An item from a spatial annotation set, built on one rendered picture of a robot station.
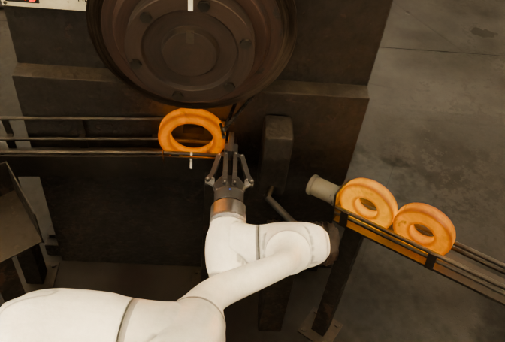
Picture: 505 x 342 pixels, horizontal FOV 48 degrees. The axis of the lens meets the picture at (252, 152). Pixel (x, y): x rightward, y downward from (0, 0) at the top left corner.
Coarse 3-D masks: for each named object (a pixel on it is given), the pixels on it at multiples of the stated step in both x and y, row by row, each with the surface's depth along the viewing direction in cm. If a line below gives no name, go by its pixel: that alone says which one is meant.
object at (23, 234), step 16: (0, 176) 149; (0, 192) 153; (16, 192) 154; (0, 208) 151; (16, 208) 151; (0, 224) 148; (16, 224) 148; (32, 224) 148; (0, 240) 144; (16, 240) 145; (32, 240) 145; (0, 256) 141; (0, 272) 153; (16, 272) 157; (0, 288) 157; (16, 288) 161
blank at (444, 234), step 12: (408, 204) 142; (420, 204) 140; (396, 216) 144; (408, 216) 141; (420, 216) 139; (432, 216) 137; (444, 216) 138; (396, 228) 146; (408, 228) 144; (432, 228) 139; (444, 228) 137; (420, 240) 145; (432, 240) 143; (444, 240) 139; (444, 252) 141
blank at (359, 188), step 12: (360, 180) 147; (372, 180) 146; (348, 192) 149; (360, 192) 147; (372, 192) 144; (384, 192) 144; (348, 204) 152; (360, 204) 153; (384, 204) 144; (396, 204) 145; (372, 216) 150; (384, 216) 146
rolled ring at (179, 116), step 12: (180, 108) 150; (168, 120) 149; (180, 120) 149; (192, 120) 149; (204, 120) 149; (216, 120) 151; (168, 132) 152; (216, 132) 152; (168, 144) 156; (180, 144) 160; (216, 144) 156; (192, 156) 159
